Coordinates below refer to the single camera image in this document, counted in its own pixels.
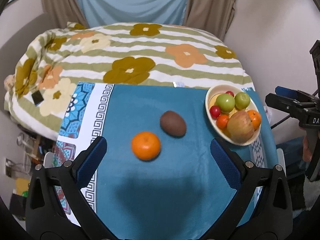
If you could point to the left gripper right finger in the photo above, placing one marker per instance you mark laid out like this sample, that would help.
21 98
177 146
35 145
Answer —
223 158

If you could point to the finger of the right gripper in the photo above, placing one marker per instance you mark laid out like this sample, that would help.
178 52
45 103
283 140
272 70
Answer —
283 104
286 92

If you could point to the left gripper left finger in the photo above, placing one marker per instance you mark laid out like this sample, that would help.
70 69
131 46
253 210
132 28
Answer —
88 161

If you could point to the red-yellow apple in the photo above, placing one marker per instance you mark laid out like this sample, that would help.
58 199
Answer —
240 127

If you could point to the small orange tangerine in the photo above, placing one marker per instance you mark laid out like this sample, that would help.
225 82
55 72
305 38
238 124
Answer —
222 121

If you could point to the person's right hand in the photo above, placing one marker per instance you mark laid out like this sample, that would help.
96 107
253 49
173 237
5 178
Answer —
307 153

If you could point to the green apple right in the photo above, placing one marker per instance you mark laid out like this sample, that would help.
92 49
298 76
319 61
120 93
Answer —
242 100

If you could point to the green apple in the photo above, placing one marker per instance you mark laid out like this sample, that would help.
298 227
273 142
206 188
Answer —
226 102
242 100

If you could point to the blue patterned cloth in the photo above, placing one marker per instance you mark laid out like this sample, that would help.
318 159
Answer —
177 195

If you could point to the large orange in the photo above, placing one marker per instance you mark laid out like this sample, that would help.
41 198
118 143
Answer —
146 146

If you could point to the green apple left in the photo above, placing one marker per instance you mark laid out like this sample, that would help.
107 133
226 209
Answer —
226 102

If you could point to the cream yellow plate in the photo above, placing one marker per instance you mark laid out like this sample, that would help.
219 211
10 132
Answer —
210 99

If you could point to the brown kiwi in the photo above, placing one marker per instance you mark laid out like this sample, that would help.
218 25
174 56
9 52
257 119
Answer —
173 124

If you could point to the small black card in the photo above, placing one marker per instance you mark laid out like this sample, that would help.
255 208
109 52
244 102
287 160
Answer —
37 97

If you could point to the floral striped quilt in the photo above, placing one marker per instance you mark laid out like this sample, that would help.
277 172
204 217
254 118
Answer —
123 53

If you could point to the small silver foil packet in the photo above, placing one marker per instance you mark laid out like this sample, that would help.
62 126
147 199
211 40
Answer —
178 84

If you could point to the right beige curtain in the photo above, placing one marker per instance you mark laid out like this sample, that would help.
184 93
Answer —
213 16

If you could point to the beige curtain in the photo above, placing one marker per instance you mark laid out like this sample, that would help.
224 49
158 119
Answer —
63 11
213 16

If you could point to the grey headboard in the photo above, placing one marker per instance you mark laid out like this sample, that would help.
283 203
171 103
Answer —
16 46

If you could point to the light blue hanging sheet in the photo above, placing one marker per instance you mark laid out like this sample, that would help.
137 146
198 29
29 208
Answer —
104 12

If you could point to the left beige curtain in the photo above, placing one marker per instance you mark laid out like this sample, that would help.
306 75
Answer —
63 11

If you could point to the wall power outlet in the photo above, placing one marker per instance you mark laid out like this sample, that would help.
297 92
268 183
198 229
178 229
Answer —
9 164

